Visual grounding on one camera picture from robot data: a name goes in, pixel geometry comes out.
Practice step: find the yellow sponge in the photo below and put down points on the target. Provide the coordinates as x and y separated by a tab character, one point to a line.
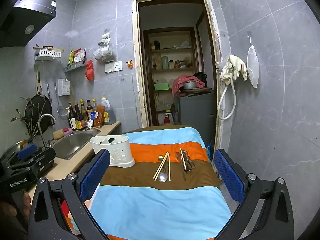
59	134

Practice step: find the metal faucet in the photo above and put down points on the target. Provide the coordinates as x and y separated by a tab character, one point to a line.
46	116

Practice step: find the dark red cap bottle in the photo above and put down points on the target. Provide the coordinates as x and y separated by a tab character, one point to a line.
89	106

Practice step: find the dark yellow label bottle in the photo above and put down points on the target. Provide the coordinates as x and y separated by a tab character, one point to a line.
79	120

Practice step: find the white wall socket panel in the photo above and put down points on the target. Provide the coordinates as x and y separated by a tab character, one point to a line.
113	67

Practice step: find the orange seasoning packet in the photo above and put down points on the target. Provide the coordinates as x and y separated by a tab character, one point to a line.
99	116

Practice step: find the white mesh bag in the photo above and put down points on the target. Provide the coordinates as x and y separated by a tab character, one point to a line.
252	65

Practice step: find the metal pot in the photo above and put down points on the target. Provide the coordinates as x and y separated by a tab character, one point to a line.
189	85

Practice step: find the gold spoon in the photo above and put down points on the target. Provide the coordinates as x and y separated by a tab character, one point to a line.
160	158

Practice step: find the yellow snack packet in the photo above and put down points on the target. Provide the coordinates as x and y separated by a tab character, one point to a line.
71	57

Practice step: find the cream door frame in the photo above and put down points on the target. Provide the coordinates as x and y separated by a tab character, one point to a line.
136	67

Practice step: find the white plastic wall basket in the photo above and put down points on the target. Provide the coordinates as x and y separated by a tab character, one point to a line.
47	54

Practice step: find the cream knife holder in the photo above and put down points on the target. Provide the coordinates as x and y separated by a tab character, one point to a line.
38	80

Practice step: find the orange wall hook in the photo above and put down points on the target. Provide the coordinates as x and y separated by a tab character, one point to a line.
130	63

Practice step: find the plastic oil jug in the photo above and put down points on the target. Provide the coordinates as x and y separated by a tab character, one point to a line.
108	112

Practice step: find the dark pump bottle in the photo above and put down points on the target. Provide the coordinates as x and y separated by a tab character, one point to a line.
71	117

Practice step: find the metal wall shelf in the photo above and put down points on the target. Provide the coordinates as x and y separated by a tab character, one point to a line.
75	66

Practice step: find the white jar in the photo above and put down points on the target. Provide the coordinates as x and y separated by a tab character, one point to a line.
171	64

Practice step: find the stainless steel sink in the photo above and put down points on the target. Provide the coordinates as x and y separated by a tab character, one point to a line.
72	142

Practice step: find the white wall box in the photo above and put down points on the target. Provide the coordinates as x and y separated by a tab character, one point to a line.
63	87

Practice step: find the striped blue orange brown blanket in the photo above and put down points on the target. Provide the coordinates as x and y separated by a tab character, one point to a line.
150	205

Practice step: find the wooden board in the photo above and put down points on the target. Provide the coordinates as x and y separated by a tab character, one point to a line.
200	90

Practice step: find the blue white packet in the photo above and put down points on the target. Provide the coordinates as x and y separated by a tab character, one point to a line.
91	120

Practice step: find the metal basin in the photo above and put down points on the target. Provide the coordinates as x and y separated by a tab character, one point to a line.
12	148

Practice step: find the black bag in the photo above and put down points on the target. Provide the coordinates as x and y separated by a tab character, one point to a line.
201	78

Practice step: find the yellow cap sauce bottle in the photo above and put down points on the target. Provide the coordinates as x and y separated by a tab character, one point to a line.
84	110

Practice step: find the cream rubber gloves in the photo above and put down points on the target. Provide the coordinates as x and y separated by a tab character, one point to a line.
232	65

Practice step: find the wooden shelf unit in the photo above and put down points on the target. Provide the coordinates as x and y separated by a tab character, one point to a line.
175	71

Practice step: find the dried branch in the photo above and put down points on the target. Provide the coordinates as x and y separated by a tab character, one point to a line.
30	112

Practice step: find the hanging metal peeler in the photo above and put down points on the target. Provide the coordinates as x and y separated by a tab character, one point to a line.
48	92

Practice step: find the clear sauce bottle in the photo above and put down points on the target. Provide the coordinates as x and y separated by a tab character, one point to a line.
94	104

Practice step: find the clear plastic bag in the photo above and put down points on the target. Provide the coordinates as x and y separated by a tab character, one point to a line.
105	53

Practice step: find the wooden stick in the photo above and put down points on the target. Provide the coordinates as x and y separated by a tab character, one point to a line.
45	47

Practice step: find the black range hood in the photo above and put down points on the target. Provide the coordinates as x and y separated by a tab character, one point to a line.
22	22

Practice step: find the green canister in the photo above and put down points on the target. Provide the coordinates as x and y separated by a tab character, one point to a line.
165	63

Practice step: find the hanging metal strainer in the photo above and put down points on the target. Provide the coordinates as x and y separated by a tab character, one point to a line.
62	113

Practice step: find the grey cabinet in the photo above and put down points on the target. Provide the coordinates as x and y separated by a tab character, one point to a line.
195	115

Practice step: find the black wok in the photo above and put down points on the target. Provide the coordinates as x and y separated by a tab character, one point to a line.
40	110

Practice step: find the blue plastic bag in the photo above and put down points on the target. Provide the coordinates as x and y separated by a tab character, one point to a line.
209	150

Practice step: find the person's left hand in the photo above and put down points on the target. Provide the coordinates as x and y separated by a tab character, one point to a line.
25	201

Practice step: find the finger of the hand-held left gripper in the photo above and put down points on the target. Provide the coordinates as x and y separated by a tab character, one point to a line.
45	156
26	151

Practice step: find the red snack packet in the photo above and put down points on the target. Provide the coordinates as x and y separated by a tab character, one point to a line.
79	54

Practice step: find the white plastic utensil holder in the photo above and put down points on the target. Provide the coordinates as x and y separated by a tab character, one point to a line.
120	152

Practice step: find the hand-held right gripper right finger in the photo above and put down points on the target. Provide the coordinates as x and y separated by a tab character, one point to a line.
228	172

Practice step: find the green box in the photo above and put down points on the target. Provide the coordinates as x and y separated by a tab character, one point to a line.
161	86

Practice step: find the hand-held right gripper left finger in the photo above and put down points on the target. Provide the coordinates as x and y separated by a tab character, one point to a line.
96	172

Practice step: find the dark jar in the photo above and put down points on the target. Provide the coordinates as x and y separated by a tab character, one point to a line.
156	45

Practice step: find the red plastic bag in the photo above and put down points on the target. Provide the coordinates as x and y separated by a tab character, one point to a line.
90	72

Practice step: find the red white bottle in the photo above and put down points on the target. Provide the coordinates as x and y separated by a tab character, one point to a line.
167	120

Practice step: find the pink dish cloth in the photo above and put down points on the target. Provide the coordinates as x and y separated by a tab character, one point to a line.
67	130

